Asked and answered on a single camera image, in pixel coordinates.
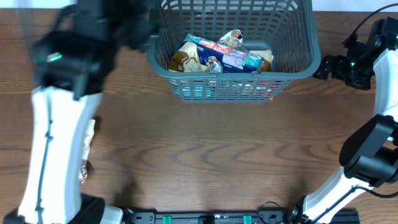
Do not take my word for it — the spaghetti pack with red end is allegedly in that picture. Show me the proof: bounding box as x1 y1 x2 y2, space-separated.
238 81 278 101

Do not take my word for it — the teal flushable wipes pack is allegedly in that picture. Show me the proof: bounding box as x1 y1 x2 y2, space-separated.
180 81 216 100

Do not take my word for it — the blue Kleenex tissue pack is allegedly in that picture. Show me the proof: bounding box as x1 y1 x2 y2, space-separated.
180 34 263 73

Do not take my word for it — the cream cookie snack bag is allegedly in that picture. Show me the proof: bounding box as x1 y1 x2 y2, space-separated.
218 29 274 73

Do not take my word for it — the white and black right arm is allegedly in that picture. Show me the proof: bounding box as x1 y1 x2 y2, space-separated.
286 17 397 223

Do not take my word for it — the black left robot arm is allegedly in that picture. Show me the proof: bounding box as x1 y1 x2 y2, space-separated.
4 0 159 223

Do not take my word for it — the grey plastic mesh basket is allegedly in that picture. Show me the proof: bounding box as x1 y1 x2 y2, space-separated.
147 0 322 102

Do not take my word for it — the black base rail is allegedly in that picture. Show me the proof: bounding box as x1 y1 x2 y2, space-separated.
124 210 361 224

